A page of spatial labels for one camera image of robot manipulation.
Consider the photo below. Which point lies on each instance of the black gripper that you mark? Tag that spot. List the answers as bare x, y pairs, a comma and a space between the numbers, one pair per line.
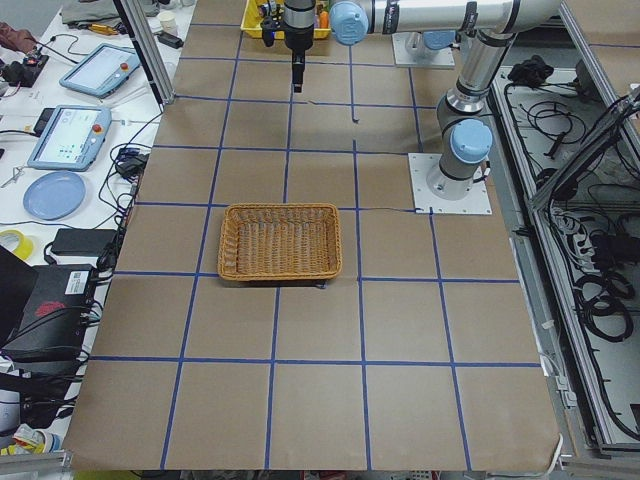
298, 41

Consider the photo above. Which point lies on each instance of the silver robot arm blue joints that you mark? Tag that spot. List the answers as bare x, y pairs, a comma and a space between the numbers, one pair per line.
466, 140

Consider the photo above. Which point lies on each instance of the yellow tape roll on desk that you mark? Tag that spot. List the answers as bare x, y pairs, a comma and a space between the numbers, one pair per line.
17, 243

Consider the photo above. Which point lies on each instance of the orange carrot toy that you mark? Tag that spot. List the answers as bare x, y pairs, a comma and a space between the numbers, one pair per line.
324, 20

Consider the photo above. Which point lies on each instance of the yellow plastic bin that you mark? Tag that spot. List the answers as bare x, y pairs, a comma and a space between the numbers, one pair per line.
251, 20

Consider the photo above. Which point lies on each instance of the woven wicker basket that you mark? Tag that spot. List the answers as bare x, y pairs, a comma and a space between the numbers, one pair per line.
280, 242

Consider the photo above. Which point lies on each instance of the upper teach pendant tablet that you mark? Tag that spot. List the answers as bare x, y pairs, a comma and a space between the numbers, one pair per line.
102, 72

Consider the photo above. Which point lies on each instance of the teach pendant tablet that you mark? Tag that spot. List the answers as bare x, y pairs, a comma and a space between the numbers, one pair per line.
102, 72
71, 139

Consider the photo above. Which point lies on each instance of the black cloth bundle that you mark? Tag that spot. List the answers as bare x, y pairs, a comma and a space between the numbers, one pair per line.
532, 72

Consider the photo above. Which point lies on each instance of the lower teach pendant tablet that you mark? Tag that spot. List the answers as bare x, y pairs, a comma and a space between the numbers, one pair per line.
71, 139

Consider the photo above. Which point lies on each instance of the black power adapter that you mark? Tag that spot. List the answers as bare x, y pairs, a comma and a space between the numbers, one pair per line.
81, 242

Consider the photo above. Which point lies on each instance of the blue plate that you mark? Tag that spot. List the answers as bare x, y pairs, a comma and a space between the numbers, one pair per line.
54, 195

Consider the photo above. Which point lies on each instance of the black computer box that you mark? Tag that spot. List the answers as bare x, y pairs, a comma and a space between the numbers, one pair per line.
44, 311

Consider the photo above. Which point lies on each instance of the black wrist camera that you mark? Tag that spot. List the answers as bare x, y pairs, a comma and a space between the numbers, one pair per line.
269, 11

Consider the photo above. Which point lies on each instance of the aluminium frame post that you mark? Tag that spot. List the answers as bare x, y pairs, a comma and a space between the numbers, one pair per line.
143, 40

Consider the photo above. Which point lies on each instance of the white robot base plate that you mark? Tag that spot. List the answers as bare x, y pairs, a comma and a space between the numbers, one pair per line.
434, 193

